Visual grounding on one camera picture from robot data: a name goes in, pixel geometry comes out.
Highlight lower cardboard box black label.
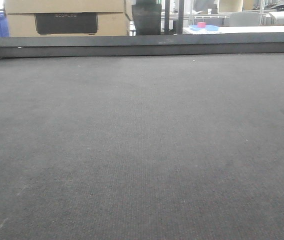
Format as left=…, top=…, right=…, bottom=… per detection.
left=6, top=12, right=130, bottom=37

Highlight upper cardboard box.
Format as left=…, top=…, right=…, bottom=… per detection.
left=4, top=0, right=132, bottom=14

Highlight white background table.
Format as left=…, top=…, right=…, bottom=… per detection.
left=182, top=26, right=284, bottom=35

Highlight dark black bin background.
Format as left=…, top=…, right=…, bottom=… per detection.
left=132, top=4, right=162, bottom=36

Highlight blue tray on table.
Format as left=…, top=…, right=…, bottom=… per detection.
left=189, top=24, right=220, bottom=32

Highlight grey office chair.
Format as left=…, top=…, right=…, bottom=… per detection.
left=229, top=11, right=259, bottom=27

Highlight black metal post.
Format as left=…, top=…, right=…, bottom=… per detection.
left=176, top=0, right=185, bottom=35

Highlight black conveyor side rail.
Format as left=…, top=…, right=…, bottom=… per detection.
left=0, top=32, right=284, bottom=59

